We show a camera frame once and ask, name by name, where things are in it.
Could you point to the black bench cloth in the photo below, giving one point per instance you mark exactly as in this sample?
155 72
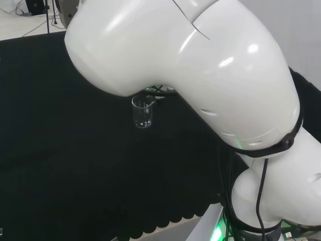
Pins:
75 150

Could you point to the black electronic device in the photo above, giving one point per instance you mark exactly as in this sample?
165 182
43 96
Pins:
35 6

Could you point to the grey-brown equipment box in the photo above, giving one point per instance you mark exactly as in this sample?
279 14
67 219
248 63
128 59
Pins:
65 15

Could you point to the clear graduated glass beaker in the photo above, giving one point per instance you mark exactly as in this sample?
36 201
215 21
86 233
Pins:
143 113

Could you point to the black tripod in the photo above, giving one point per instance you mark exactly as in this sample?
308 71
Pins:
47 20

